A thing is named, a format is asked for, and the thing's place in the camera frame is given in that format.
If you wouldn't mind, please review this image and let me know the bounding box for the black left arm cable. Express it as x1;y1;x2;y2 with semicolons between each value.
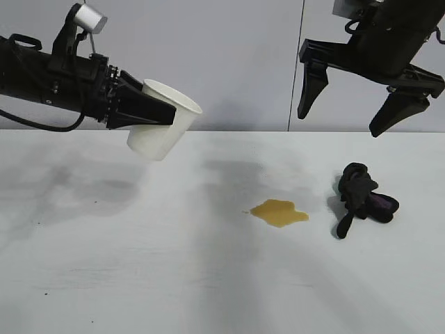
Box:
0;79;88;132

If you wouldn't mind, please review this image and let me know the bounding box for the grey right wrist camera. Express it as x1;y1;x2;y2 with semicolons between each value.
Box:
332;0;363;17

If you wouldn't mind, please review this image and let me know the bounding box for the black left camera bracket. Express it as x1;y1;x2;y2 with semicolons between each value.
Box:
48;3;93;70

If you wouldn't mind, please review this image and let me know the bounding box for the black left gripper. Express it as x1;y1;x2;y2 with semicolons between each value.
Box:
51;54;177;129

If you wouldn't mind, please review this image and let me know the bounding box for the black right camera cable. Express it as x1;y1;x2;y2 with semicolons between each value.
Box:
345;19;366;35

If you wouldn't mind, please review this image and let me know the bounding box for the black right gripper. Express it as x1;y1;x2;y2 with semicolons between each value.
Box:
298;13;445;138

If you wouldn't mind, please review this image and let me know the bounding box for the white paper cup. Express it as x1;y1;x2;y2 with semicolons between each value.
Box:
126;79;203;162

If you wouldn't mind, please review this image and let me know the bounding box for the black right arm cable loop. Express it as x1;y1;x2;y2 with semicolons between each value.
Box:
423;26;445;45

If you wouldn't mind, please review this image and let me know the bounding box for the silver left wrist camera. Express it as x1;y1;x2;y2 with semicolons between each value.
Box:
75;3;108;35

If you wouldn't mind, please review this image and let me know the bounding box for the brown liquid spill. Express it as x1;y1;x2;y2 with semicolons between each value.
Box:
242;198;309;230

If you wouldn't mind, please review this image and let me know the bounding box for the black cloth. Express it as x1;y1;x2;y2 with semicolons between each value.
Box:
326;161;400;240

